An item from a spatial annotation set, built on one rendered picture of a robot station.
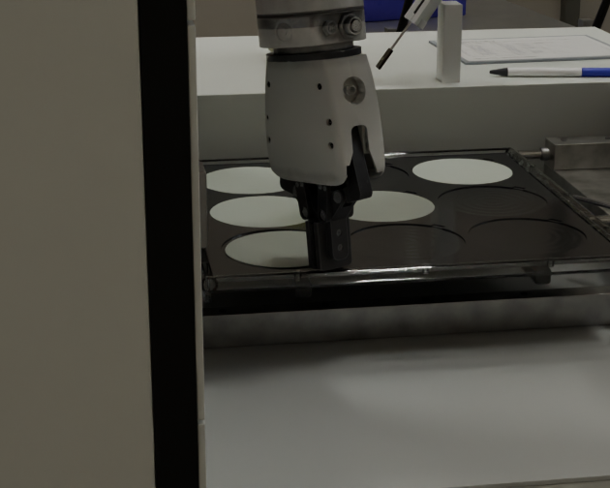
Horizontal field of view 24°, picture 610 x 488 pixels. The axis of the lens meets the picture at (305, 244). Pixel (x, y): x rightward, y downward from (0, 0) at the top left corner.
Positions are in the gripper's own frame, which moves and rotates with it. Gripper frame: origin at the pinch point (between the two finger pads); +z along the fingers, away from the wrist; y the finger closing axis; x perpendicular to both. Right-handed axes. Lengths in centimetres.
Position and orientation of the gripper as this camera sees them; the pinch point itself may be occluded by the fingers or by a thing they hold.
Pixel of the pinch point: (328, 242)
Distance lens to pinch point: 113.6
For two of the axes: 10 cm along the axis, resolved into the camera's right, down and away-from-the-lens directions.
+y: -5.9, -1.2, 8.0
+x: -8.0, 1.9, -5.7
